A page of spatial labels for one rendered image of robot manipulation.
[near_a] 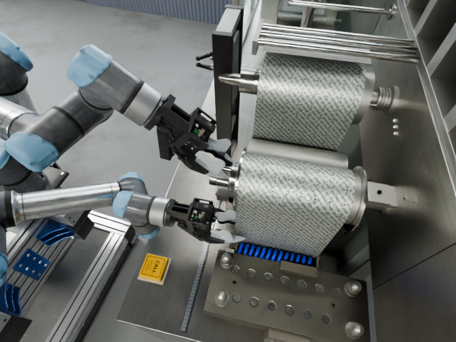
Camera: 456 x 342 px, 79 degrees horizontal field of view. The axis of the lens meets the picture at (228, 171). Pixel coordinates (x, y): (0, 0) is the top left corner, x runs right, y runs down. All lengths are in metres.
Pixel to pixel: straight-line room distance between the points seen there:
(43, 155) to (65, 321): 1.28
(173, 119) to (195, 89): 2.40
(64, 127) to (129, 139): 1.99
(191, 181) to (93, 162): 1.53
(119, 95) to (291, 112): 0.40
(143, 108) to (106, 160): 1.96
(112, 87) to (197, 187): 0.62
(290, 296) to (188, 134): 0.49
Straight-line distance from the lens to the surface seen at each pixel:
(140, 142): 2.51
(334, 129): 0.76
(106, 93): 0.54
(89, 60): 0.54
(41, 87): 3.50
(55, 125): 0.59
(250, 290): 0.78
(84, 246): 1.88
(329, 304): 0.81
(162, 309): 0.92
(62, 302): 1.82
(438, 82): 0.69
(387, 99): 0.78
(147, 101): 0.53
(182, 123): 0.54
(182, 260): 0.94
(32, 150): 0.58
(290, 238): 0.74
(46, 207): 0.90
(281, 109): 0.71
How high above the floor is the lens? 1.79
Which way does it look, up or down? 54 degrees down
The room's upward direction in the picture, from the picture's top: straight up
